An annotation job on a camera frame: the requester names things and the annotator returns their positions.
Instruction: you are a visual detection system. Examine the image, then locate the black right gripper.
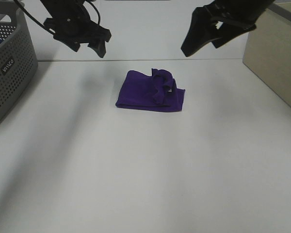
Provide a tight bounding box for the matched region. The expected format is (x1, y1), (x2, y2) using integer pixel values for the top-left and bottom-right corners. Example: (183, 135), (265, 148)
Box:
(181, 0), (273, 57)

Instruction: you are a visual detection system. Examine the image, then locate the beige storage bin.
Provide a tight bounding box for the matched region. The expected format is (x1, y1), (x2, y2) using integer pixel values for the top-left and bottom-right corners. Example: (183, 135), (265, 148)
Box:
(243, 0), (291, 108)

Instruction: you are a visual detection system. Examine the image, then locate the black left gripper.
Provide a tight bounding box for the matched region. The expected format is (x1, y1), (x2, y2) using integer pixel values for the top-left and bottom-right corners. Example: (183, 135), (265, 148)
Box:
(41, 0), (111, 58)

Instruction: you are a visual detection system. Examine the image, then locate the purple towel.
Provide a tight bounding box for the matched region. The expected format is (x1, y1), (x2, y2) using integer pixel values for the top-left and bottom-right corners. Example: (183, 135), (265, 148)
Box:
(115, 68), (185, 113)

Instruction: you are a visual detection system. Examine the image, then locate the grey perforated basket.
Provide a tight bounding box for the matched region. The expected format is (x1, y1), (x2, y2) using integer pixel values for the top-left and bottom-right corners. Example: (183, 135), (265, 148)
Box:
(0, 0), (38, 123)

